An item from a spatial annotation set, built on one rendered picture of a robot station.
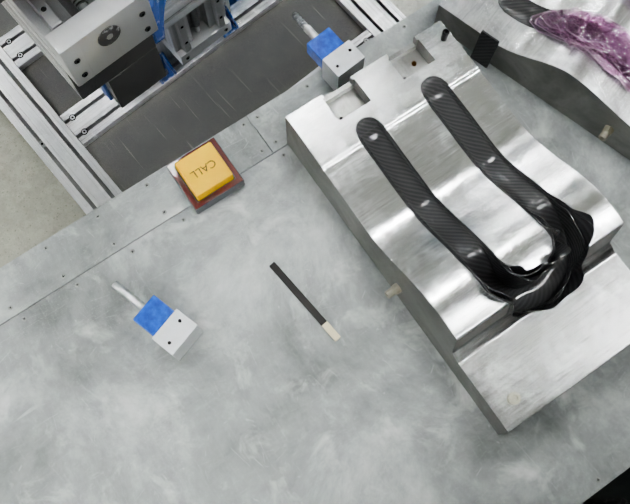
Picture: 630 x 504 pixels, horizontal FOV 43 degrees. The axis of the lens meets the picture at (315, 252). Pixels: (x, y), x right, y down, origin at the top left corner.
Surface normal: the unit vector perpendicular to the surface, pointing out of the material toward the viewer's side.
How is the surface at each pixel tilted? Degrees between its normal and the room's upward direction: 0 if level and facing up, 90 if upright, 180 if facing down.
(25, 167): 0
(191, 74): 0
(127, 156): 0
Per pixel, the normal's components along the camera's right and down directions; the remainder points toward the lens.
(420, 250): -0.26, -0.61
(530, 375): 0.00, -0.26
